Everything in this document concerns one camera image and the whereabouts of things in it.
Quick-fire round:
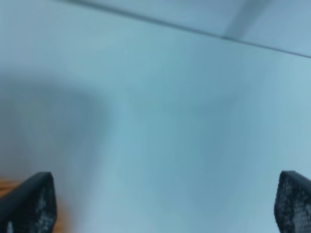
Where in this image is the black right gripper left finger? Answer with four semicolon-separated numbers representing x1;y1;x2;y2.
0;172;57;233

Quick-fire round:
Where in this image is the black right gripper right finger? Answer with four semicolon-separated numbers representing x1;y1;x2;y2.
274;171;311;233

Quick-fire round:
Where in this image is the orange woven wicker basket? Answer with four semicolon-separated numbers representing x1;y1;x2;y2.
0;177;77;233

